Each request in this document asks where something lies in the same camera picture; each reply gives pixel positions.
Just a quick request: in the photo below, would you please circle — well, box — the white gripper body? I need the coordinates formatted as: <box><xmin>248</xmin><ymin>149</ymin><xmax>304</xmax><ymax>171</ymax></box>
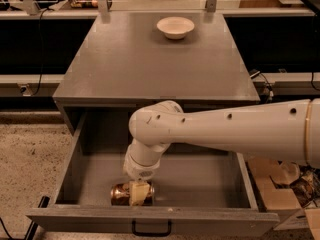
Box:
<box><xmin>123</xmin><ymin>154</ymin><xmax>160</xmax><ymax>181</ymax></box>

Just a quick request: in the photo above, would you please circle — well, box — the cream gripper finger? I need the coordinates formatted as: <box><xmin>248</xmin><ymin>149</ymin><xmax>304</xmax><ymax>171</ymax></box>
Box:
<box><xmin>129</xmin><ymin>181</ymin><xmax>150</xmax><ymax>206</ymax></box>

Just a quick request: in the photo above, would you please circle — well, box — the orange soda can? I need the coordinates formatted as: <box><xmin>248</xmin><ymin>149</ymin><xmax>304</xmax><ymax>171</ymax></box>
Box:
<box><xmin>110</xmin><ymin>182</ymin><xmax>154</xmax><ymax>206</ymax></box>

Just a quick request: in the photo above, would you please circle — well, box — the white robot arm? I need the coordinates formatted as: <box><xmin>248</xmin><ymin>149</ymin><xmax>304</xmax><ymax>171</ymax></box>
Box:
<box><xmin>123</xmin><ymin>99</ymin><xmax>320</xmax><ymax>181</ymax></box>

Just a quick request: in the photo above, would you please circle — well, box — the grey open top drawer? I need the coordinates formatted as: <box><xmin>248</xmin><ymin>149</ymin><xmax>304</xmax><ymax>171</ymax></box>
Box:
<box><xmin>27</xmin><ymin>111</ymin><xmax>279</xmax><ymax>237</ymax></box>

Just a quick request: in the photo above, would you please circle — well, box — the grey counter cabinet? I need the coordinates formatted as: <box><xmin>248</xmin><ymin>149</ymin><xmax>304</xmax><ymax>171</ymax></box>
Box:
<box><xmin>53</xmin><ymin>11</ymin><xmax>259</xmax><ymax>131</ymax></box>

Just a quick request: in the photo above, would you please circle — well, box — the white paper bowl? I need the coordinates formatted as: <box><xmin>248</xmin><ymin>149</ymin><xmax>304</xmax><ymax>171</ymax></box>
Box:
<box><xmin>157</xmin><ymin>17</ymin><xmax>195</xmax><ymax>40</ymax></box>

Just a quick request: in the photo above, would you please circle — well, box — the cardboard box with trash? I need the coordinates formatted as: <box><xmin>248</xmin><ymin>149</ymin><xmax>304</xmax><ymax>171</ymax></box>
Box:
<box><xmin>248</xmin><ymin>158</ymin><xmax>320</xmax><ymax>240</ymax></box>

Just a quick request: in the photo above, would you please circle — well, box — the black drawer handle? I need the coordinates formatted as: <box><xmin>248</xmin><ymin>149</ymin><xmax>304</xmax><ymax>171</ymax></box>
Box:
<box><xmin>131</xmin><ymin>220</ymin><xmax>172</xmax><ymax>238</ymax></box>

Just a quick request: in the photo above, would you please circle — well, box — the black power cable left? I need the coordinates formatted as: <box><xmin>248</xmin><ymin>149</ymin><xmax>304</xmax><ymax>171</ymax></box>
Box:
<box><xmin>31</xmin><ymin>7</ymin><xmax>51</xmax><ymax>97</ymax></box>

